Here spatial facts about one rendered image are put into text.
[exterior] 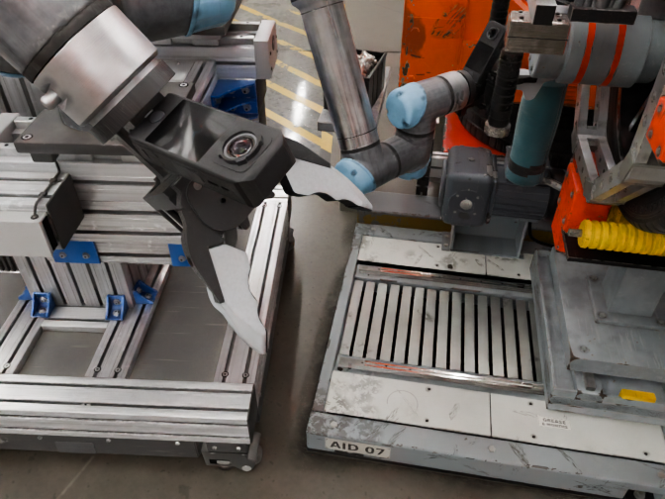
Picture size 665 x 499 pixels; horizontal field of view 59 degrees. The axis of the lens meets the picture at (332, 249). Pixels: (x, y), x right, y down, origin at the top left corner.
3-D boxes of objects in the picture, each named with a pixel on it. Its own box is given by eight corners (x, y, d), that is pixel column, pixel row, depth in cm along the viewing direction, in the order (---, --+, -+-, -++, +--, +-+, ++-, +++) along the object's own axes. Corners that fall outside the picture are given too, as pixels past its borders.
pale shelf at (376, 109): (375, 136, 169) (375, 126, 167) (317, 131, 171) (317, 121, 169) (390, 74, 201) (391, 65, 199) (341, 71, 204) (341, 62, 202)
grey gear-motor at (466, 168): (575, 283, 172) (612, 182, 149) (429, 266, 177) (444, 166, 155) (567, 244, 185) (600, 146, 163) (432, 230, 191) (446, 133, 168)
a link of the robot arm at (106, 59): (126, -11, 37) (31, 74, 34) (180, 48, 39) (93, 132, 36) (103, 27, 44) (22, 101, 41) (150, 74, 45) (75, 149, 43)
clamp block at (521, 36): (564, 56, 91) (573, 22, 88) (504, 52, 93) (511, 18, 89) (560, 44, 95) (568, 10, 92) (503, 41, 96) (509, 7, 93)
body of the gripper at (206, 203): (250, 183, 51) (143, 76, 46) (297, 173, 44) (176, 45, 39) (194, 249, 49) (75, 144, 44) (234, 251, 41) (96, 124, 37)
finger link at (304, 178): (343, 180, 54) (250, 163, 49) (381, 173, 49) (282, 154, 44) (340, 214, 54) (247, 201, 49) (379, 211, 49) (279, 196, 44)
